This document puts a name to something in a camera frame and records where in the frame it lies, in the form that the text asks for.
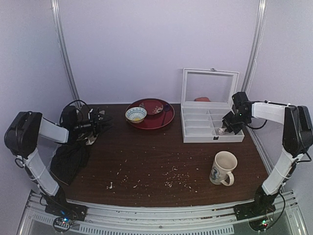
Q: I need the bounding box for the pink and cream underwear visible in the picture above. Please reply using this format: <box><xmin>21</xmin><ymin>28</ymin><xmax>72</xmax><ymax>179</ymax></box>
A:
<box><xmin>218</xmin><ymin>127</ymin><xmax>229</xmax><ymax>135</ymax></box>

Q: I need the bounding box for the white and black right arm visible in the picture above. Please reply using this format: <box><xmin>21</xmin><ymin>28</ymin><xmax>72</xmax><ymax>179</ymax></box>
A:
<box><xmin>222</xmin><ymin>92</ymin><xmax>313</xmax><ymax>217</ymax></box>

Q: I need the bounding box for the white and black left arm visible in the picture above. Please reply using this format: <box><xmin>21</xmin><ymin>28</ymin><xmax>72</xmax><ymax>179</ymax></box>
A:
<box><xmin>4</xmin><ymin>105</ymin><xmax>112</xmax><ymax>206</ymax></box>

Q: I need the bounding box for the beige crumpled cloth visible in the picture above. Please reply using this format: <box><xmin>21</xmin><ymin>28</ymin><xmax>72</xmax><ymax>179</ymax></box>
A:
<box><xmin>85</xmin><ymin>134</ymin><xmax>99</xmax><ymax>146</ymax></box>

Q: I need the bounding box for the white compartment box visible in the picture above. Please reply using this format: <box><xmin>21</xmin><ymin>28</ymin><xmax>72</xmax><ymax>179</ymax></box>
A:
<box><xmin>180</xmin><ymin>68</ymin><xmax>245</xmax><ymax>143</ymax></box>

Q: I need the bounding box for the yellow and blue patterned bowl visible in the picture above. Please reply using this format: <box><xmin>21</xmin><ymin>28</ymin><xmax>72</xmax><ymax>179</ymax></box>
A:
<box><xmin>125</xmin><ymin>107</ymin><xmax>147</xmax><ymax>123</ymax></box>

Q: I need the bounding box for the beige mug with blue design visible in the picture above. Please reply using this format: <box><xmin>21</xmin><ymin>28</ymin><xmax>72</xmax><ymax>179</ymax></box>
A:
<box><xmin>209</xmin><ymin>151</ymin><xmax>238</xmax><ymax>187</ymax></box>

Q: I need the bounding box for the red object behind box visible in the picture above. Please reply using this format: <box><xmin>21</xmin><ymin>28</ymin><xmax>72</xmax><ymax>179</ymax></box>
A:
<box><xmin>194</xmin><ymin>96</ymin><xmax>210</xmax><ymax>102</ymax></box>

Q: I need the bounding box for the black striped garment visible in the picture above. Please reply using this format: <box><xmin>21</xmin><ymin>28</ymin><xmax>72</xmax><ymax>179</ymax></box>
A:
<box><xmin>50</xmin><ymin>142</ymin><xmax>90</xmax><ymax>186</ymax></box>

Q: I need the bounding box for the red round lacquer tray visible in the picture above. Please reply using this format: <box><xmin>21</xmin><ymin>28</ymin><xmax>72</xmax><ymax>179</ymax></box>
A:
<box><xmin>124</xmin><ymin>98</ymin><xmax>175</xmax><ymax>130</ymax></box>

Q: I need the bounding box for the small red floral dish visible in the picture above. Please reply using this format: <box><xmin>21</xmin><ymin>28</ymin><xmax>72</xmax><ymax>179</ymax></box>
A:
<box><xmin>139</xmin><ymin>100</ymin><xmax>163</xmax><ymax>115</ymax></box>

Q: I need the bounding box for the purple spoon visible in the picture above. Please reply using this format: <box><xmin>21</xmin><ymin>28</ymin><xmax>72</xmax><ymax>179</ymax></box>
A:
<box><xmin>161</xmin><ymin>103</ymin><xmax>171</xmax><ymax>126</ymax></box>

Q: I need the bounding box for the aluminium front rail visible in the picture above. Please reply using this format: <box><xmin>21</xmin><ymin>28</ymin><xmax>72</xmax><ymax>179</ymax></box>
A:
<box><xmin>17</xmin><ymin>191</ymin><xmax>308</xmax><ymax>235</ymax></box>

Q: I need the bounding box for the right aluminium frame post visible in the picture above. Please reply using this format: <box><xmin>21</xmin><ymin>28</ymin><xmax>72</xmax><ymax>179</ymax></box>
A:
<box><xmin>241</xmin><ymin>0</ymin><xmax>268</xmax><ymax>93</ymax></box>

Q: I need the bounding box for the aluminium frame post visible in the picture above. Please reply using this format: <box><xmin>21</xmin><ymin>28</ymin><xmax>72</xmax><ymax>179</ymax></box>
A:
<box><xmin>241</xmin><ymin>0</ymin><xmax>268</xmax><ymax>93</ymax></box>
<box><xmin>50</xmin><ymin>0</ymin><xmax>80</xmax><ymax>100</ymax></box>

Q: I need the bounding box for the left aluminium frame post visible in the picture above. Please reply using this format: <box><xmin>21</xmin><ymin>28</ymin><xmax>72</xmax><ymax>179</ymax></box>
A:
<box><xmin>50</xmin><ymin>0</ymin><xmax>80</xmax><ymax>100</ymax></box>

